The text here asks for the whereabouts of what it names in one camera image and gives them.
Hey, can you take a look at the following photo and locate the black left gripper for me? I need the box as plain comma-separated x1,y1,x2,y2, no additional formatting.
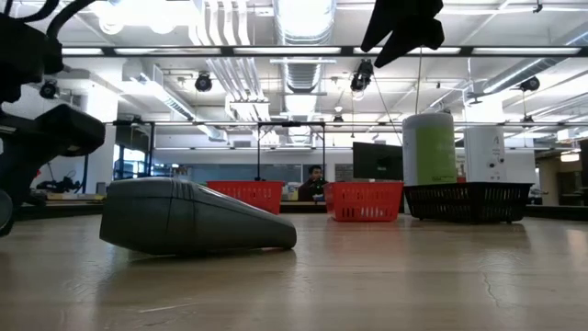
0,16,107,238

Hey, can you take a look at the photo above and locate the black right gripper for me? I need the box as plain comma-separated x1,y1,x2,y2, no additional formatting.
360,0,446,69

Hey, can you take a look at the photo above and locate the grey travel bottle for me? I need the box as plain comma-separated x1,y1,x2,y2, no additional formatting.
98,177,299,257

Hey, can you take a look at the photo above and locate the white green wipes canister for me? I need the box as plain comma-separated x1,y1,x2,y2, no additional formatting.
401,111,458,187

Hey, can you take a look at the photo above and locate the black monitor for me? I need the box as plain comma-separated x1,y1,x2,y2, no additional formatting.
352,142,405,181

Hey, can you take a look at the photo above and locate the red plastic basket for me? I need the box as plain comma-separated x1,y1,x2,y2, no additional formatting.
323,180,405,223
205,179,286,216

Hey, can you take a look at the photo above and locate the person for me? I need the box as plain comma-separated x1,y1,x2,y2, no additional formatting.
297,164,329,202

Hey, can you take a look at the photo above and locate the black plastic basket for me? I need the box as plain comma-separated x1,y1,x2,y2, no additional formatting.
402,181,534,225

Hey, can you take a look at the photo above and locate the black hanging camera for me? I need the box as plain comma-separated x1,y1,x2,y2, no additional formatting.
349,58,375,93
194,72,214,93
518,75,542,93
39,80,60,100

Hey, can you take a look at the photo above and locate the silver ventilation duct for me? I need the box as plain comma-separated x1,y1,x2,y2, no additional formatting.
273,0,337,96

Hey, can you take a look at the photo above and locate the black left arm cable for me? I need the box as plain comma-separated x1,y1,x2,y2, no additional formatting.
44,0,98,41

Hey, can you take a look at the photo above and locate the black horizontal rail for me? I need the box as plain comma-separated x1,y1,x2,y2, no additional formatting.
107,119,588,129

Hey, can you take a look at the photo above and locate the black overhead frame bar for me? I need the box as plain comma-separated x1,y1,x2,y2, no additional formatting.
59,44,588,59

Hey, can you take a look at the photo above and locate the black background station frame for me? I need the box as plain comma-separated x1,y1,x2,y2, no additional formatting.
255,120,327,183

